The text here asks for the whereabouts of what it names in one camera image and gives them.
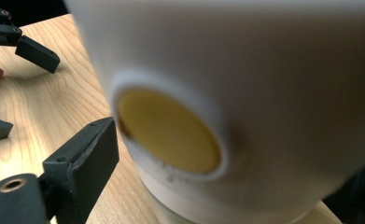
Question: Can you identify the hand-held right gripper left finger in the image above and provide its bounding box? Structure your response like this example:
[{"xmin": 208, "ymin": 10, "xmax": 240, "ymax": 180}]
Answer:
[{"xmin": 42, "ymin": 116, "xmax": 120, "ymax": 224}]

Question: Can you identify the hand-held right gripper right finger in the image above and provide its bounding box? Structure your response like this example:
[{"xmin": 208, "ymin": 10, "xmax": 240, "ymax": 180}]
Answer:
[{"xmin": 322, "ymin": 158, "xmax": 365, "ymax": 224}]

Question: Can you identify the white-lidded jar brown seasoning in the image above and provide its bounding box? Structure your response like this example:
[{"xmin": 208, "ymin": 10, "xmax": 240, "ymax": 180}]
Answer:
[{"xmin": 63, "ymin": 0, "xmax": 365, "ymax": 224}]

